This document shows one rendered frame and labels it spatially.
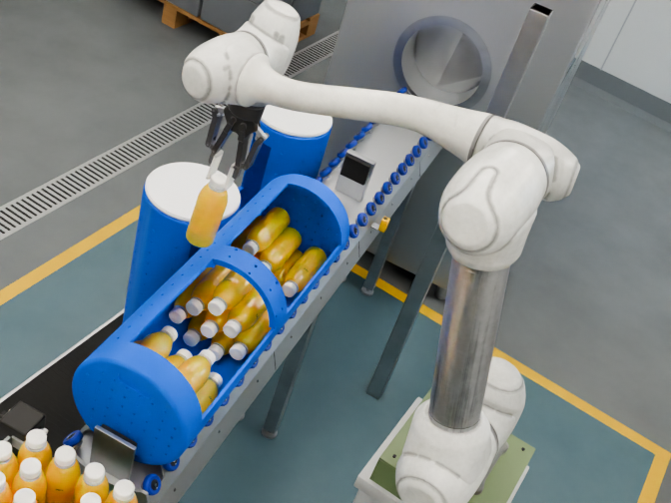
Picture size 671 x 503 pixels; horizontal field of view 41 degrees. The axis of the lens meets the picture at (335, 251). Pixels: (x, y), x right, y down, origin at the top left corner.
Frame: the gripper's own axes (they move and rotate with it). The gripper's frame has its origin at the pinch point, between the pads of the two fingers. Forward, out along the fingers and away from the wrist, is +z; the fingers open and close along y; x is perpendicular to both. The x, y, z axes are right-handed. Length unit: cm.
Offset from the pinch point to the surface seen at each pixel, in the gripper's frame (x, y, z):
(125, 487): 54, -23, 37
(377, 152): -123, -9, 52
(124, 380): 39.9, -9.6, 28.4
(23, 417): 47, 6, 48
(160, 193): -34, 27, 46
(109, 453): 44, -13, 47
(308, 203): -46, -10, 30
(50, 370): -28, 44, 137
